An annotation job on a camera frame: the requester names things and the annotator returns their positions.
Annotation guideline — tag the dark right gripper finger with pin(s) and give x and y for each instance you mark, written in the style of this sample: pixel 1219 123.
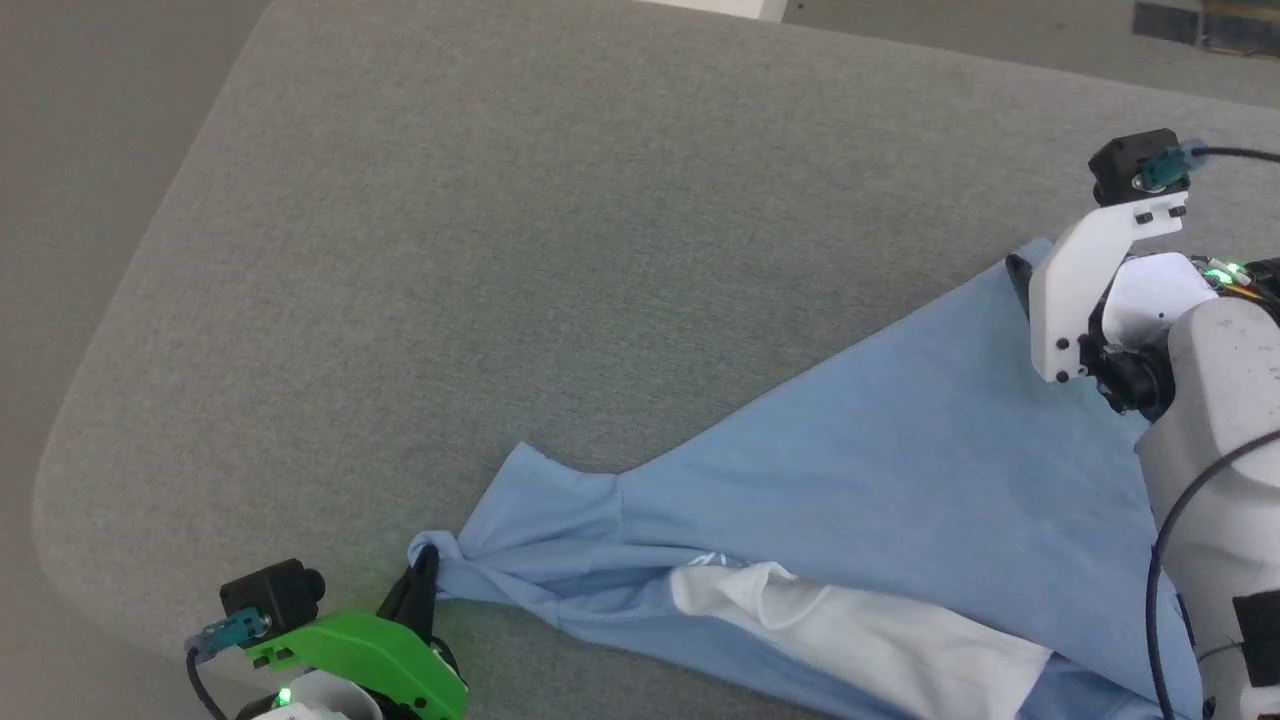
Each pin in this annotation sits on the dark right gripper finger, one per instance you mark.
pixel 1020 285

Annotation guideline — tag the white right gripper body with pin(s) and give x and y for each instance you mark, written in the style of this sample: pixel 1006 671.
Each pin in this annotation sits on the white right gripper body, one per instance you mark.
pixel 1075 290

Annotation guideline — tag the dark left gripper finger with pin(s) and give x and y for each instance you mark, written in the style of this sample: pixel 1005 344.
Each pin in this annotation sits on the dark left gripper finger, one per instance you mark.
pixel 400 605
pixel 430 600

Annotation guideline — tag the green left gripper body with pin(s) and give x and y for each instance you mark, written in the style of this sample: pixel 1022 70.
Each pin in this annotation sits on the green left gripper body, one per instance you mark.
pixel 370 655

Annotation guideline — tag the light blue and white garment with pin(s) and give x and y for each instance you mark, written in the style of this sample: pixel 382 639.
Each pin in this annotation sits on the light blue and white garment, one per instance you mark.
pixel 880 480

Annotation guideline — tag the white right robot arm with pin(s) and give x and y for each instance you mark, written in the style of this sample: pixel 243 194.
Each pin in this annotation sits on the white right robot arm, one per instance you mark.
pixel 1220 420

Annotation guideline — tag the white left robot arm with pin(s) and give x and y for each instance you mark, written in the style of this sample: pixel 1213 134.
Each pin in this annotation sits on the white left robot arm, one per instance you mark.
pixel 320 700

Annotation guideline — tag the black floor tape patch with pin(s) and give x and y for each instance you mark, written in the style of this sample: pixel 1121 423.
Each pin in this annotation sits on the black floor tape patch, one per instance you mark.
pixel 1165 20

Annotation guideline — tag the dark floor plate with tape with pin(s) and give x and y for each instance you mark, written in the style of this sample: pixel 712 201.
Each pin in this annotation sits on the dark floor plate with tape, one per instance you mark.
pixel 1245 28

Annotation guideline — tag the white box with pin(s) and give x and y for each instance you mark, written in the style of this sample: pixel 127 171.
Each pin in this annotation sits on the white box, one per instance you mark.
pixel 720 6

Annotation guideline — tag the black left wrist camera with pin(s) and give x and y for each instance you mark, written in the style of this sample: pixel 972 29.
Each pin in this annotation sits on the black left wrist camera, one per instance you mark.
pixel 272 595

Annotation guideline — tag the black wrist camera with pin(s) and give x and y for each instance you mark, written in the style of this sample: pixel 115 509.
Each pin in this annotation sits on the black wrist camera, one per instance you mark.
pixel 1130 165
pixel 272 595

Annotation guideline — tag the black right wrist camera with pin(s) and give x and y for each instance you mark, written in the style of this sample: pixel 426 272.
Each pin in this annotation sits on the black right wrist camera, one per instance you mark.
pixel 1130 165

